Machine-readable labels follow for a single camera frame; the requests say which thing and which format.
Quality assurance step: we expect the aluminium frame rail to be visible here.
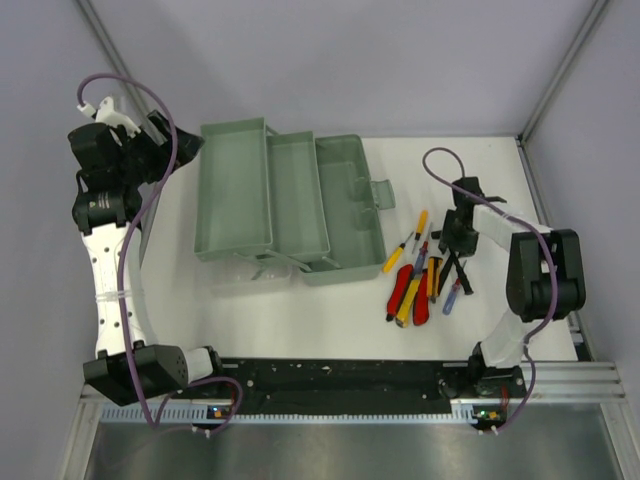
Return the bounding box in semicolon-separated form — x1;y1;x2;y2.
79;362;629;404

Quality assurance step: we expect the green cantilever tool box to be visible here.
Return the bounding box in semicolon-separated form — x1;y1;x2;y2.
194;117;396;287

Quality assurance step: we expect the small red utility knife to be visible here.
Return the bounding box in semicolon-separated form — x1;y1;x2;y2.
412;270;429;326

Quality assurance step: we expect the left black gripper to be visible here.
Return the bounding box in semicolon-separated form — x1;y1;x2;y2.
113;111;202;186

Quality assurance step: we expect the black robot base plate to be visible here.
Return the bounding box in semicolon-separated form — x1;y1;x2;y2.
169;355;529;404

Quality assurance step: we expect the yellow utility knife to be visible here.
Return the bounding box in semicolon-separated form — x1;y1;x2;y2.
395;273;422;328

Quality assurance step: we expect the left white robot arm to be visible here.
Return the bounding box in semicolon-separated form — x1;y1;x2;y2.
68;105;227;406

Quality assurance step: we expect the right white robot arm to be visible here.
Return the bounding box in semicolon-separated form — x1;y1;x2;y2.
437;177;586;396

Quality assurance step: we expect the large red utility knife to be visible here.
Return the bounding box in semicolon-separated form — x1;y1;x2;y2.
386;264;414;322

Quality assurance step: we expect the blue red precision screwdriver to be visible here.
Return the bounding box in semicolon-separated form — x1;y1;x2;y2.
414;224;432;274

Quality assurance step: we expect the grey slotted cable duct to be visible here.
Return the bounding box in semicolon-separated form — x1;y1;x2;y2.
100;403;478;425

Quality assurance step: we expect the black handle hammer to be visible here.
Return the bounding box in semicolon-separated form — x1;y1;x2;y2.
438;251;456;293

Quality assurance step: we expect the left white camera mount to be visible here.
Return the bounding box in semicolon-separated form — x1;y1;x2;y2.
77;96;141;138

